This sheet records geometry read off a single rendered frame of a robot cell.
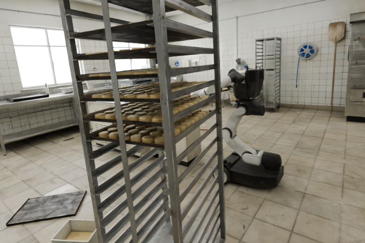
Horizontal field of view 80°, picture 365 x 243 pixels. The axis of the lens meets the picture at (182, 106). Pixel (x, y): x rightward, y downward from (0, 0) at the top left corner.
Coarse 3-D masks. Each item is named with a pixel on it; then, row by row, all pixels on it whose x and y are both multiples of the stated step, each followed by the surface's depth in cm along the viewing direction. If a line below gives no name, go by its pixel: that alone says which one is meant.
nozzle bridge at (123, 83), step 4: (120, 80) 306; (124, 80) 300; (128, 80) 295; (132, 80) 290; (136, 80) 295; (140, 80) 300; (144, 80) 318; (148, 80) 324; (120, 84) 307; (124, 84) 301; (128, 84) 296; (132, 84) 291; (136, 84) 306
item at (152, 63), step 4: (148, 16) 140; (152, 60) 146; (152, 64) 146; (152, 80) 149; (156, 80) 150; (160, 152) 159; (160, 164) 161; (164, 164) 162; (160, 168) 162; (164, 176) 162; (164, 188) 164; (164, 200) 167; (164, 212) 169; (168, 216) 170; (168, 220) 170
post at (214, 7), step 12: (216, 0) 120; (216, 12) 121; (216, 24) 123; (216, 36) 124; (216, 48) 125; (216, 60) 127; (216, 72) 128; (216, 84) 130; (216, 96) 131; (216, 108) 133; (216, 120) 134
